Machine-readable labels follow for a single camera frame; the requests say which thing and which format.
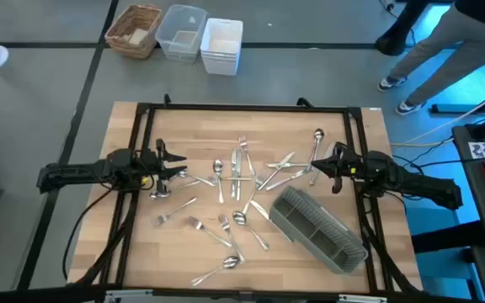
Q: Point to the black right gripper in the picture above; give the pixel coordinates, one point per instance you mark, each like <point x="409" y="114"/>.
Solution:
<point x="345" y="166"/>

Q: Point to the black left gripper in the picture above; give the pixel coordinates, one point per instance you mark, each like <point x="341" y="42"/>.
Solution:
<point x="160" y="168"/>

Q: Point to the silver metal knife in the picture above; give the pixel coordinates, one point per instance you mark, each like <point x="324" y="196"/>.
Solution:
<point x="284" y="161"/>
<point x="284" y="182"/>
<point x="233" y="168"/>
<point x="259" y="209"/>
<point x="330" y="148"/>
<point x="239" y="168"/>
<point x="276" y="165"/>

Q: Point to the silver metal spoon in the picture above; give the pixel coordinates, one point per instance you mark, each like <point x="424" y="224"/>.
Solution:
<point x="230" y="262"/>
<point x="239" y="217"/>
<point x="155" y="195"/>
<point x="188" y="184"/>
<point x="318" y="134"/>
<point x="200" y="179"/>
<point x="218" y="166"/>

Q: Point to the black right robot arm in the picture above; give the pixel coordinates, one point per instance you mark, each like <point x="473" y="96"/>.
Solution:
<point x="415" y="183"/>

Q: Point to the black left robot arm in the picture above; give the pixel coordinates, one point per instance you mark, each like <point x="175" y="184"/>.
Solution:
<point x="74" y="172"/>

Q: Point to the grey mesh cutlery caddy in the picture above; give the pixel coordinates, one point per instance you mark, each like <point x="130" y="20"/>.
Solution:
<point x="348" y="261"/>

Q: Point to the white plastic bin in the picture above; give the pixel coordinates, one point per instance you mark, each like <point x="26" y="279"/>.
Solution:
<point x="221" y="63"/>

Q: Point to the beige paper pad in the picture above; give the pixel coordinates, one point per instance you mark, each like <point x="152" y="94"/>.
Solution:
<point x="138" y="36"/>

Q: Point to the black desk crossbar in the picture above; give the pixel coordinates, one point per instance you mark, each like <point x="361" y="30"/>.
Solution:
<point x="444" y="237"/>

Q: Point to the clear plastic bin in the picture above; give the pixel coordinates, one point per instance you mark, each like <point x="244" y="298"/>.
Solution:
<point x="162" y="25"/>

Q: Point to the black floor foot bar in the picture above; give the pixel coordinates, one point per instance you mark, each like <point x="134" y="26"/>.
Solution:
<point x="457" y="109"/>

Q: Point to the wicker basket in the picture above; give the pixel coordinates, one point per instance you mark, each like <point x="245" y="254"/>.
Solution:
<point x="120" y="33"/>

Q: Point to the dark side desk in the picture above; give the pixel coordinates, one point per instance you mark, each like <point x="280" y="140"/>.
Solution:
<point x="478" y="202"/>

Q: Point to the person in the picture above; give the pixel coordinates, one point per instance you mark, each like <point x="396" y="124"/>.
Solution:
<point x="457" y="46"/>

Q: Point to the black front crossbar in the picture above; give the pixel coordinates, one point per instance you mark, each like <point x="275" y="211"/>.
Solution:
<point x="36" y="294"/>

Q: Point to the black metal table frame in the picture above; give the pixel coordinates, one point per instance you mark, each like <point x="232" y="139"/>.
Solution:
<point x="246" y="107"/>

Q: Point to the silver metal bracket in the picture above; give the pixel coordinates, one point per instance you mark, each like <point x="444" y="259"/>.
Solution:
<point x="129" y="294"/>
<point x="362" y="299"/>

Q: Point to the black floor pedestal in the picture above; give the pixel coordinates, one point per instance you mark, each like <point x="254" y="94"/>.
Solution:
<point x="392" y="42"/>

